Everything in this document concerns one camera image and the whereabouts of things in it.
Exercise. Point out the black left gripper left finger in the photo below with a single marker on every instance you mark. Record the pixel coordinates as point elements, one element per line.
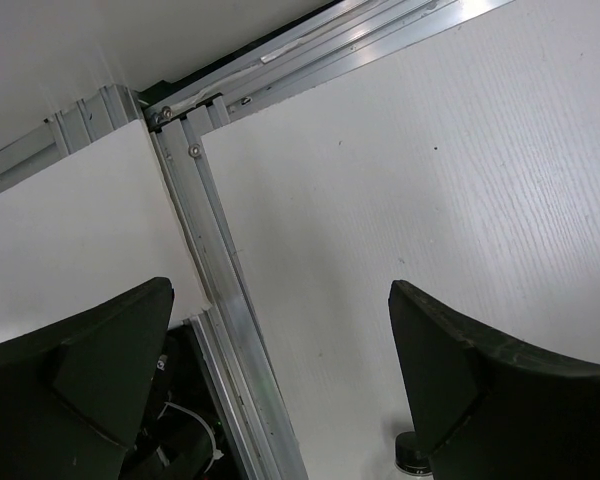
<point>73,393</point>

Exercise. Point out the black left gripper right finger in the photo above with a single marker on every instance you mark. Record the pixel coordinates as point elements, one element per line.
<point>486,405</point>

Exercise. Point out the black cap pepsi bottle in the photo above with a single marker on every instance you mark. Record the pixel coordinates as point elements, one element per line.
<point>408,457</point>

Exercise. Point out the white zip tie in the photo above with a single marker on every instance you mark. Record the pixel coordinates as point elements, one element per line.
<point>188,435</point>

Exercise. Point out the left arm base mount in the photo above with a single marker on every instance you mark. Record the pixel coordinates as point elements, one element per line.
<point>180,377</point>

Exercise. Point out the aluminium table frame rails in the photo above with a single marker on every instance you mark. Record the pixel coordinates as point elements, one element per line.
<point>330,41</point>

